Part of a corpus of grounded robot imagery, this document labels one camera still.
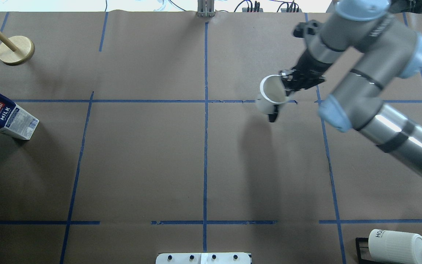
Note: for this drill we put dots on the wooden mug tree stand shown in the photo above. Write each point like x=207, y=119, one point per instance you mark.
x=15, y=50

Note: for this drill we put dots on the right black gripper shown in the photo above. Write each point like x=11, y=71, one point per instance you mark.
x=313, y=63

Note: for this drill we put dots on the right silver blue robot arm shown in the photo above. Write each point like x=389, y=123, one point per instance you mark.
x=389, y=50

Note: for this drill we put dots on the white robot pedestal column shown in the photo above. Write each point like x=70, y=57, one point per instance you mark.
x=204, y=258

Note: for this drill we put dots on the blue white milk carton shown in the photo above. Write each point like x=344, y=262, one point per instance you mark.
x=15, y=121

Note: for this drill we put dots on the aluminium frame post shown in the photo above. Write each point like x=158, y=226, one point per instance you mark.
x=205, y=8

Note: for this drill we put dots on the white smiley face mug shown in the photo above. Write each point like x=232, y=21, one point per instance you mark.
x=272, y=96

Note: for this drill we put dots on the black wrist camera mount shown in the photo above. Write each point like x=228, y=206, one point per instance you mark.
x=307, y=29

